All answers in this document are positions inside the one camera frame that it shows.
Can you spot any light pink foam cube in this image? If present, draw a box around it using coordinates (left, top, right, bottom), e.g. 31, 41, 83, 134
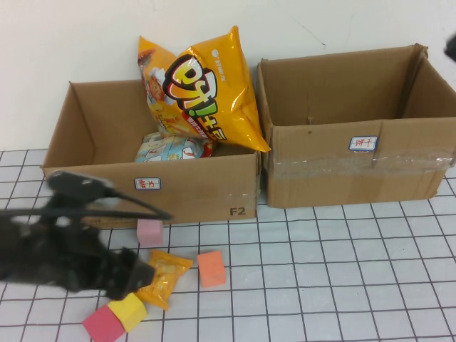
137, 219, 165, 247

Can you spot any white label red handwriting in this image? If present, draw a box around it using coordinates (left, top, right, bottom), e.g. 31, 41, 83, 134
134, 177, 162, 191
348, 135, 380, 153

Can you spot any red foam cube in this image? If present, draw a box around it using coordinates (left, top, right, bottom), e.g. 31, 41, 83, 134
81, 304, 126, 342

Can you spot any cardboard box with F2 print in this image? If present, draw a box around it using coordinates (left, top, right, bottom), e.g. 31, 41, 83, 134
41, 73, 263, 231

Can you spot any cardboard box with clear tape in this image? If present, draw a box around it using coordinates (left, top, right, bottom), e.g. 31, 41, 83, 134
256, 43, 456, 209

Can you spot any small orange biscuit packet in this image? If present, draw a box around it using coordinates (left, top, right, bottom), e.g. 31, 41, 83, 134
135, 249, 194, 311

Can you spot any orange foam cube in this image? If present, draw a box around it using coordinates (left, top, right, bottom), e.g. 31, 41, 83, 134
197, 250, 227, 289

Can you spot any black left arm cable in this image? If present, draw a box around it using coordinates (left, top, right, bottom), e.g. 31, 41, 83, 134
0, 192, 174, 221

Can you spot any yellow foam cube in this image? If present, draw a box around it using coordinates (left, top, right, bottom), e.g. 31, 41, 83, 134
108, 292, 147, 333

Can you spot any large yellow chips bag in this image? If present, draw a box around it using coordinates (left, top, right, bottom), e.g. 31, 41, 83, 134
138, 24, 271, 153

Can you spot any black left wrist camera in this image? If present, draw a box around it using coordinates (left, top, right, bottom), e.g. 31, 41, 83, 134
47, 170, 115, 200

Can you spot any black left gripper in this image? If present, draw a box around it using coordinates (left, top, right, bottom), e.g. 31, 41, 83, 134
42, 220, 157, 301

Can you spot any light blue snack bag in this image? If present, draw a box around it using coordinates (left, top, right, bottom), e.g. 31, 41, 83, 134
134, 131, 218, 163

